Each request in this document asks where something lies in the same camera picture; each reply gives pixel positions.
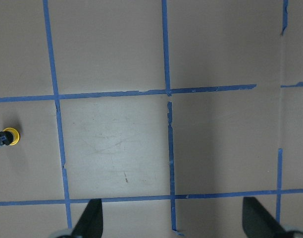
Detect yellow push button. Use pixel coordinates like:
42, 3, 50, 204
0, 127, 20, 147

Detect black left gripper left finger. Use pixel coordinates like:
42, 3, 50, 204
70, 199, 103, 238

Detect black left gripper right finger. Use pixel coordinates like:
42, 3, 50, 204
242, 197, 286, 238

